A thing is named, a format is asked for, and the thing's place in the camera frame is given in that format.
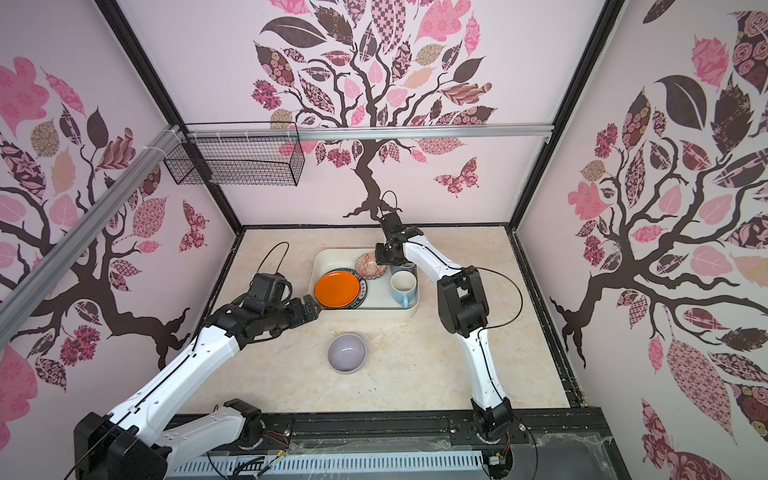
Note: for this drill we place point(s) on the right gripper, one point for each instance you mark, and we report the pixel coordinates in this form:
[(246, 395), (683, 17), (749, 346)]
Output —
[(382, 258)]

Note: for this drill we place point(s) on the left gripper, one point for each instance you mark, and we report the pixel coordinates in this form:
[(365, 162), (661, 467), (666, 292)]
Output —
[(299, 316)]

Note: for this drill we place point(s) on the orange patterned bowl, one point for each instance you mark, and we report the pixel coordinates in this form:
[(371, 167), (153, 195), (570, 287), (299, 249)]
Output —
[(368, 268)]

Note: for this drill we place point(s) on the light blue ceramic mug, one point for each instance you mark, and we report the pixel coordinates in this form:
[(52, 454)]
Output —
[(403, 288)]

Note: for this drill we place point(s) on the orange round plate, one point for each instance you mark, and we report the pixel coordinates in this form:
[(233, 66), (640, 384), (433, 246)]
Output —
[(337, 289)]

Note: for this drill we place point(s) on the lavender ceramic bowl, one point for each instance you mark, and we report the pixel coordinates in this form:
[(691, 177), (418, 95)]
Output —
[(347, 353)]

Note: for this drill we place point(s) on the black round plate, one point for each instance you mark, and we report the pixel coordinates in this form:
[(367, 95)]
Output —
[(362, 295)]

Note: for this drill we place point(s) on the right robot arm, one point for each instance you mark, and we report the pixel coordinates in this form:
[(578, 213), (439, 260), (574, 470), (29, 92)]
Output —
[(463, 310)]

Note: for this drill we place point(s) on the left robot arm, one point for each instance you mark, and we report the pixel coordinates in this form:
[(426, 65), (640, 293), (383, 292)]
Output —
[(135, 441)]

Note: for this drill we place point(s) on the white plastic bin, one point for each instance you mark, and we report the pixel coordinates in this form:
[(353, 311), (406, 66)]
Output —
[(378, 302)]

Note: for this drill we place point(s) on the black wire basket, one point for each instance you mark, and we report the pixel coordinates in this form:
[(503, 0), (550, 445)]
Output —
[(259, 153)]

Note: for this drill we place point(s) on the aluminium rail back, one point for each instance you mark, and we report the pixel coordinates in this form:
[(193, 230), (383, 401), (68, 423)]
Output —
[(420, 132)]

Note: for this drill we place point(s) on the aluminium rail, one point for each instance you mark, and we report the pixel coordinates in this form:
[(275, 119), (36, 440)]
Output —
[(420, 132), (24, 299)]

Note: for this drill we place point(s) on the white vented cable duct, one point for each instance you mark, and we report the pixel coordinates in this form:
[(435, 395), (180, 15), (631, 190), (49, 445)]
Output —
[(392, 465)]

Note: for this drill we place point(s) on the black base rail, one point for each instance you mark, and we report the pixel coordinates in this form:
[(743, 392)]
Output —
[(537, 444)]

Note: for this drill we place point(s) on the aluminium rail left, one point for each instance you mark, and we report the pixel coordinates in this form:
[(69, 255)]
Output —
[(24, 299)]

